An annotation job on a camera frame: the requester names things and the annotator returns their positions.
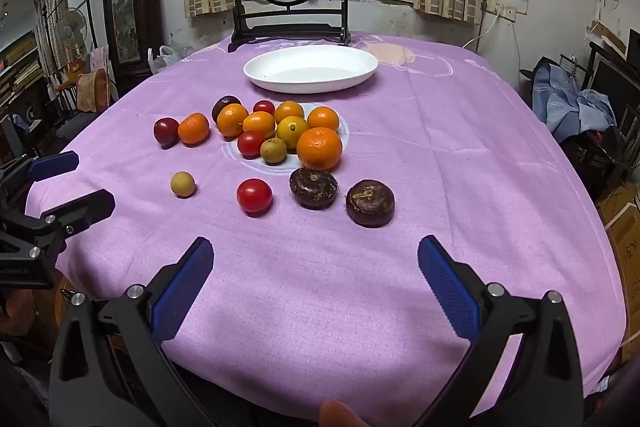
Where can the purple printed tablecloth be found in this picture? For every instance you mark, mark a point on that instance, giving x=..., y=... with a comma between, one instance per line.
x=425, y=147

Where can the white plastic bag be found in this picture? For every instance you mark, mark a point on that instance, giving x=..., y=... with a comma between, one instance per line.
x=165, y=59

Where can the large orange mandarin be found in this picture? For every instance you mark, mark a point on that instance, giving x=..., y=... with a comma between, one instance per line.
x=319, y=148

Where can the dark purple passion fruit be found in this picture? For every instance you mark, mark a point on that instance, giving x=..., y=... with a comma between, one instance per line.
x=223, y=103

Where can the pile of blue clothing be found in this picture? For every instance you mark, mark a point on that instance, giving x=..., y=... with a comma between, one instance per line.
x=560, y=107

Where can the red cherry tomato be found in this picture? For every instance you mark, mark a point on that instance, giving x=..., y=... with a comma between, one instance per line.
x=250, y=144
x=263, y=108
x=254, y=196

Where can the white oval plate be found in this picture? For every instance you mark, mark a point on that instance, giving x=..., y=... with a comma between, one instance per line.
x=310, y=77

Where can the wall power outlet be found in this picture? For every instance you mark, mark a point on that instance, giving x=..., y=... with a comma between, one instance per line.
x=500, y=11

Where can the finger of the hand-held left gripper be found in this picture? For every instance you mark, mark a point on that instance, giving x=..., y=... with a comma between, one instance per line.
x=80, y=209
x=52, y=164

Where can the person's right hand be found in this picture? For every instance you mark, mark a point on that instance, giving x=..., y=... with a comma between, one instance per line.
x=340, y=416

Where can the cardboard box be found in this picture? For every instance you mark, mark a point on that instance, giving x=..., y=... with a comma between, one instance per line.
x=627, y=247

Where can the yellow-green kumquat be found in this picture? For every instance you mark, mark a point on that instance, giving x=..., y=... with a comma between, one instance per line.
x=292, y=132

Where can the standing fan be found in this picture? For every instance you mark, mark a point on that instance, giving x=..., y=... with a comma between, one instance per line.
x=75, y=32

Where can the dark red plum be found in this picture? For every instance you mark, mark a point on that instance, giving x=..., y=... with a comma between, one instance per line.
x=166, y=132

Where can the dark brown water chestnut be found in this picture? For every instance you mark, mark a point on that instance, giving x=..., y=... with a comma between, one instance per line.
x=313, y=188
x=370, y=202

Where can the tan longan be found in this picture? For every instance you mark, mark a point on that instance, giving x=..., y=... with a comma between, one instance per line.
x=182, y=184
x=273, y=151

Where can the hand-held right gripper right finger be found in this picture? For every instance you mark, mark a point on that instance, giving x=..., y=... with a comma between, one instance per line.
x=447, y=287

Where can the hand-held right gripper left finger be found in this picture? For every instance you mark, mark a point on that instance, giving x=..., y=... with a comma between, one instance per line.
x=182, y=292

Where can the chair with brown cushion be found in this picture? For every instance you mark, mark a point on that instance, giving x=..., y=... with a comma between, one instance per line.
x=92, y=87

